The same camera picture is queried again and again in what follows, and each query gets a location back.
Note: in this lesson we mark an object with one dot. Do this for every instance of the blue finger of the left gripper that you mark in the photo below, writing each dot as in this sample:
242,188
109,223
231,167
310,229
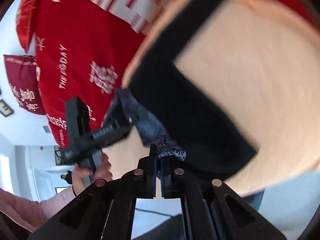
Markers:
115,117
135,115

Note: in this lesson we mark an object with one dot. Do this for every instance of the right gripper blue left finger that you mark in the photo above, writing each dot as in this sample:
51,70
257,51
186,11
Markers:
104,210

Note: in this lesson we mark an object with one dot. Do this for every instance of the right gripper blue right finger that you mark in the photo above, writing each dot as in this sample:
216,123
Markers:
210,208

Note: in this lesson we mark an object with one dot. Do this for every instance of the black shorts with grey waistband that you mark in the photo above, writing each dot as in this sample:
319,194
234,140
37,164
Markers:
183,122

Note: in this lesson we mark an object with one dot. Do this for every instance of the pink sleeved left forearm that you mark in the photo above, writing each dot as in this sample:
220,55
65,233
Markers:
32,214

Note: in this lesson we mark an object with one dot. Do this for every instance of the person's left hand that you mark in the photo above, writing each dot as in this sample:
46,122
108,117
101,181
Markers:
80,173

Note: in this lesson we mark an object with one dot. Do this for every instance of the red bedspread with white characters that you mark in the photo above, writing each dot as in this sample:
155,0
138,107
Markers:
83,47

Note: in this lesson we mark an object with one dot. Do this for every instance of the dark red pillow with characters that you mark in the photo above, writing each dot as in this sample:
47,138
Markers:
22,73

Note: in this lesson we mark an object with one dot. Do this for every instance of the framed picture on wall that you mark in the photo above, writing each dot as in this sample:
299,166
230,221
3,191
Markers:
5,109

